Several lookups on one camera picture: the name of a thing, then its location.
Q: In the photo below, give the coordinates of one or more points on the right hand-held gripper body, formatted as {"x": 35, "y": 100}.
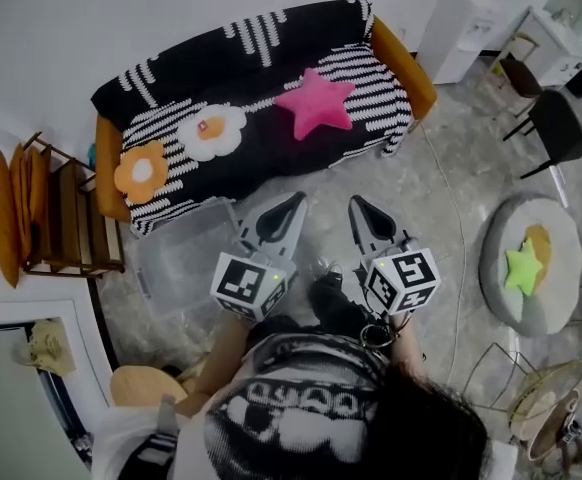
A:
{"x": 403, "y": 280}

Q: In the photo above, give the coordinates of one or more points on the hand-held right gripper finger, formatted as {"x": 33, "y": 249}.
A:
{"x": 383, "y": 216}
{"x": 360, "y": 238}

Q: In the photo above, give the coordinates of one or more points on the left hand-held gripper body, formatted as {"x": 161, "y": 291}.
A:
{"x": 248, "y": 283}

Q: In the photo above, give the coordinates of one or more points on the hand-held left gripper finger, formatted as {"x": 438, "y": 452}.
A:
{"x": 263, "y": 215}
{"x": 293, "y": 238}

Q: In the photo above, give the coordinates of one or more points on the clear plastic storage bin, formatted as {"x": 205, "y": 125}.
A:
{"x": 181, "y": 263}

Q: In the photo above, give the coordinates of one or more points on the white flower pillow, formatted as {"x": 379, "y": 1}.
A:
{"x": 211, "y": 130}

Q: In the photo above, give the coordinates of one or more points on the green star pillow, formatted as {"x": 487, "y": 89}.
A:
{"x": 523, "y": 268}

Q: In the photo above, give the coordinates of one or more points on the pink star pillow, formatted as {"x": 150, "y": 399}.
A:
{"x": 313, "y": 105}

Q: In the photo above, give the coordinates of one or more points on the orange flower pillow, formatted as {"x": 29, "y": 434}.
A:
{"x": 141, "y": 170}

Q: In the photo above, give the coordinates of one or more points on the person's left forearm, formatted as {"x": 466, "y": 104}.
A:
{"x": 221, "y": 363}

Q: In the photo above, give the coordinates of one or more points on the person's right forearm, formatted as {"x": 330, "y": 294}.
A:
{"x": 408, "y": 353}

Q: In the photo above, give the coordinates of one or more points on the person's black trousers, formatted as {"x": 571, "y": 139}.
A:
{"x": 336, "y": 308}

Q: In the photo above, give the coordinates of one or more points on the person's patterned top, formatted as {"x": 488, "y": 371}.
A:
{"x": 281, "y": 418}

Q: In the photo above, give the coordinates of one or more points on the tan flat pad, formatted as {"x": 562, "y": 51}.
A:
{"x": 541, "y": 243}

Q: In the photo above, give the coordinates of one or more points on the black white striped blanket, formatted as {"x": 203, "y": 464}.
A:
{"x": 251, "y": 68}

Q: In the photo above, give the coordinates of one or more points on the round wooden side table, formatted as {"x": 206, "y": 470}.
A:
{"x": 141, "y": 388}

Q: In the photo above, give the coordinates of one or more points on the grey round pouf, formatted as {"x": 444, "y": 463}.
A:
{"x": 561, "y": 248}

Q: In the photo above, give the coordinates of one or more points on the blue plush item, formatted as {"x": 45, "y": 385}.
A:
{"x": 91, "y": 154}

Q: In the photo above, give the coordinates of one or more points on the wooden shelf rack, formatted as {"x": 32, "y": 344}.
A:
{"x": 71, "y": 218}

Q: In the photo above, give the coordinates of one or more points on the black chair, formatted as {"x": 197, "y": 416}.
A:
{"x": 556, "y": 123}

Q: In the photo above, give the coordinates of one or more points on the brown seat chair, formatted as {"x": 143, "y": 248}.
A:
{"x": 521, "y": 75}

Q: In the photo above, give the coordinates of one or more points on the beige tote bag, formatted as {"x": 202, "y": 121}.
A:
{"x": 51, "y": 348}

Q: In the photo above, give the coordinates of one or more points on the brown bag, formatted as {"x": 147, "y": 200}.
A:
{"x": 556, "y": 428}

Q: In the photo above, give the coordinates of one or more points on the white desk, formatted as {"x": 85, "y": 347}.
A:
{"x": 561, "y": 48}

